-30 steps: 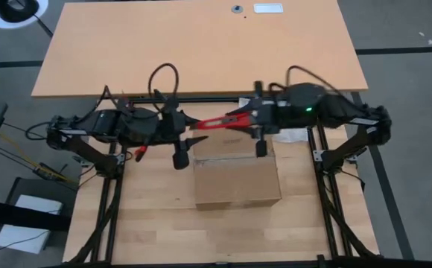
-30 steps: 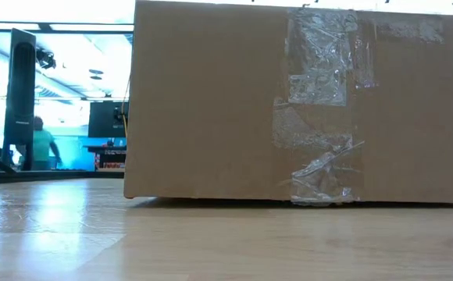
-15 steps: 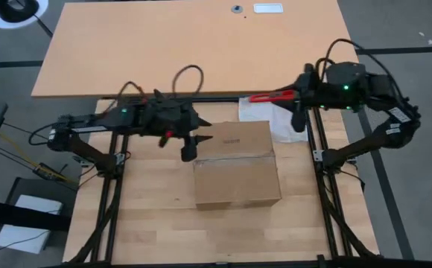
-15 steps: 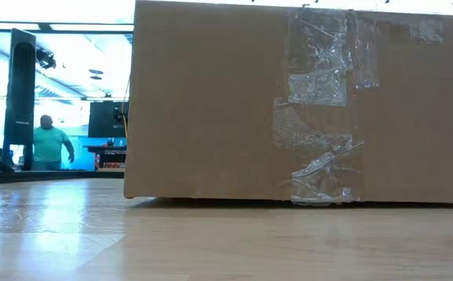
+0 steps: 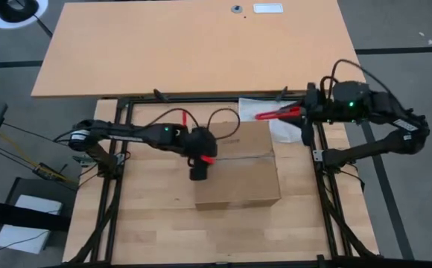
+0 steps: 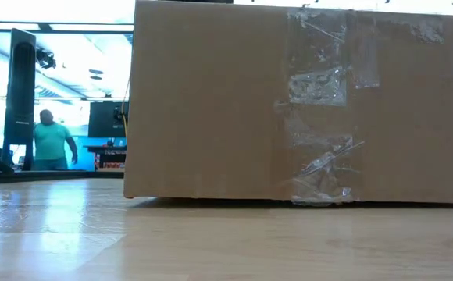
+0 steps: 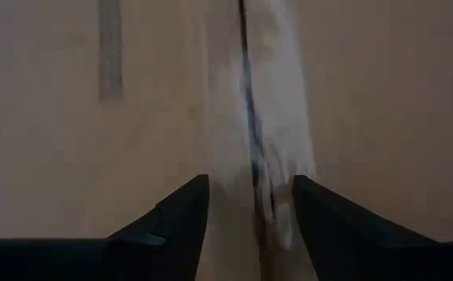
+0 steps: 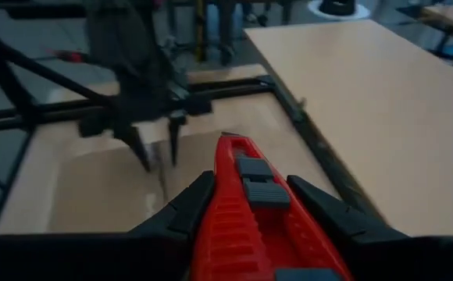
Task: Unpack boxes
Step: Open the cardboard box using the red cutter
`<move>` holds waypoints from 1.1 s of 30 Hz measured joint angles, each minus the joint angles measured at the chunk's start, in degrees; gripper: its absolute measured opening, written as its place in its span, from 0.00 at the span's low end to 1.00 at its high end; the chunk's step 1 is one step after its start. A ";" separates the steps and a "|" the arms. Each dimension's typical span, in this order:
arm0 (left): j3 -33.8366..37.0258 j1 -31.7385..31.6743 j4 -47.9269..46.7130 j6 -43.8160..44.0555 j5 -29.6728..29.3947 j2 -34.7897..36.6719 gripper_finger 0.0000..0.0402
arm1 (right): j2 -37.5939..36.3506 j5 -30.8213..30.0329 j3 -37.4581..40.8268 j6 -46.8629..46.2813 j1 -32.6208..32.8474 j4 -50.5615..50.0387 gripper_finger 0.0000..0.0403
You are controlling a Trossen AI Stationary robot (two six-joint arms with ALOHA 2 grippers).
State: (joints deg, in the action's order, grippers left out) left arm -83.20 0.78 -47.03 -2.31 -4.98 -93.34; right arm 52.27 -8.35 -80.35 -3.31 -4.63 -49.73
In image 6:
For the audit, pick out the brown cardboard box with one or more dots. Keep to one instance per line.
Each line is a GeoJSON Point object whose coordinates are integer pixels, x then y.
{"type": "Point", "coordinates": [211, 97]}

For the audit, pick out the clear packing tape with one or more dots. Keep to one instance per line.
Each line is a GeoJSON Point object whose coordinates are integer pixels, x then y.
{"type": "Point", "coordinates": [318, 87]}

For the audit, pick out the dark background desk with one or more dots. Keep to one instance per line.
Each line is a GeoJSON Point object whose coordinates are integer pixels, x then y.
{"type": "Point", "coordinates": [105, 148]}

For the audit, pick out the black monitor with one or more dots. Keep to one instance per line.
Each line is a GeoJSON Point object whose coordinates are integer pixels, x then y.
{"type": "Point", "coordinates": [101, 119]}

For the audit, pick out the black tower stand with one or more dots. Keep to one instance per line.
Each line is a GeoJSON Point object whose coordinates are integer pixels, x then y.
{"type": "Point", "coordinates": [19, 97]}

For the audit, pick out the black ceiling camera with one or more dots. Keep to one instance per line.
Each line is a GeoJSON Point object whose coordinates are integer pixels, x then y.
{"type": "Point", "coordinates": [46, 59]}

